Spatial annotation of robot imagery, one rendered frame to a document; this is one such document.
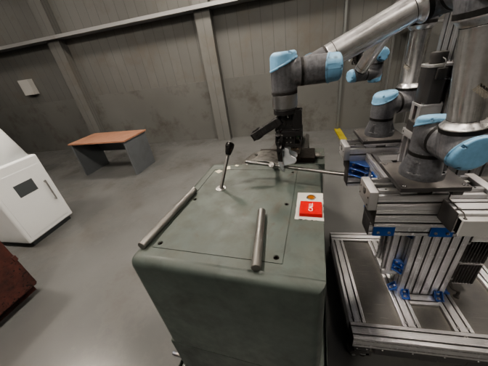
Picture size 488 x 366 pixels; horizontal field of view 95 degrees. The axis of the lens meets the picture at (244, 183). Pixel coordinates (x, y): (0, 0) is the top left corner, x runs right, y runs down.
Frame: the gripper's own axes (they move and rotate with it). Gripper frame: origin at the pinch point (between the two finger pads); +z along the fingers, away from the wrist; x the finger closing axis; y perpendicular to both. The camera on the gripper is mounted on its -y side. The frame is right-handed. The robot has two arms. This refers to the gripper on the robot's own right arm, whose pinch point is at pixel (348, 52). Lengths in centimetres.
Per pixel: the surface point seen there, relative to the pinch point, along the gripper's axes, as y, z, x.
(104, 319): 127, -42, -240
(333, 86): 88, 276, 144
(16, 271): 84, 1, -308
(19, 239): 95, 83, -371
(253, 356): 52, -135, -119
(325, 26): -16, 284, 140
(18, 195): 49, 96, -345
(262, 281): 19, -137, -109
